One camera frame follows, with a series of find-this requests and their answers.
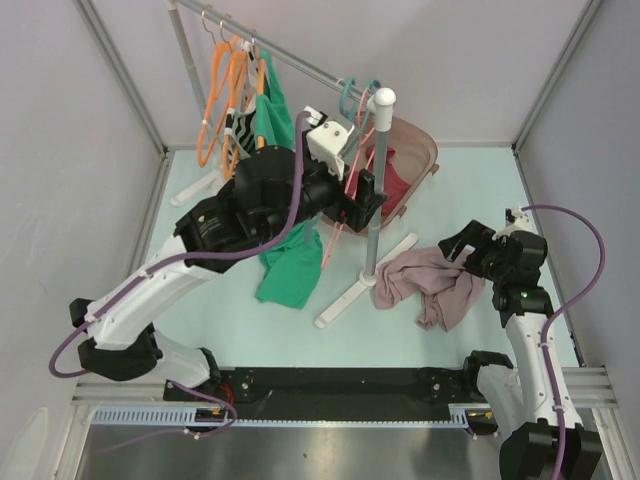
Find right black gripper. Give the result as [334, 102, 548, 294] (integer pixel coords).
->
[438, 219, 511, 282]

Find mauve pink tank top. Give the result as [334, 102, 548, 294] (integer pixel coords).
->
[374, 247, 486, 332]

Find pink hanger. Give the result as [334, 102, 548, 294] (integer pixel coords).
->
[321, 80, 379, 270]

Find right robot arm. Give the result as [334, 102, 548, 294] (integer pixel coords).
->
[438, 209, 603, 479]

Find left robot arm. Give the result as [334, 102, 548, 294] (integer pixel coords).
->
[70, 146, 386, 400]

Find green tank top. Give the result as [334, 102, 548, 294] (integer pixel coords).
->
[256, 50, 324, 310]

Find teal hanger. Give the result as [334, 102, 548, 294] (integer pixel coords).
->
[299, 74, 384, 241]

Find black white striped top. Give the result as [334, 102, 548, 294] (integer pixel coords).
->
[234, 41, 256, 161]

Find orange hanger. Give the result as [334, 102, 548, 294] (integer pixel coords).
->
[221, 42, 247, 181]
[196, 4, 234, 168]
[252, 43, 268, 150]

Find red garment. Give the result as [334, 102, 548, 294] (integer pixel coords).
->
[347, 145, 410, 216]

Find brown plastic basket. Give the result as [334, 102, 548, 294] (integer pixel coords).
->
[319, 117, 441, 236]

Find grey clothes rack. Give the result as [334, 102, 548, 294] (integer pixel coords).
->
[167, 1, 418, 329]

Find white garment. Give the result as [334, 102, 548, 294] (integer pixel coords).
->
[209, 39, 261, 171]

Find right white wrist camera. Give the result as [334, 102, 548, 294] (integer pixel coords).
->
[494, 207, 536, 241]

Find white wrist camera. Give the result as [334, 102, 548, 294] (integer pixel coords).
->
[494, 207, 536, 241]
[304, 106, 356, 180]

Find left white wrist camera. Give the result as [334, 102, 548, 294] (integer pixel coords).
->
[304, 106, 356, 180]

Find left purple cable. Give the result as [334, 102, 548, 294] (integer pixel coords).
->
[48, 110, 311, 451]

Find white cable duct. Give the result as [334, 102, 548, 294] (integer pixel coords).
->
[91, 405, 497, 429]

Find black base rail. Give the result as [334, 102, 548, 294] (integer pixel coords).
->
[162, 366, 501, 431]

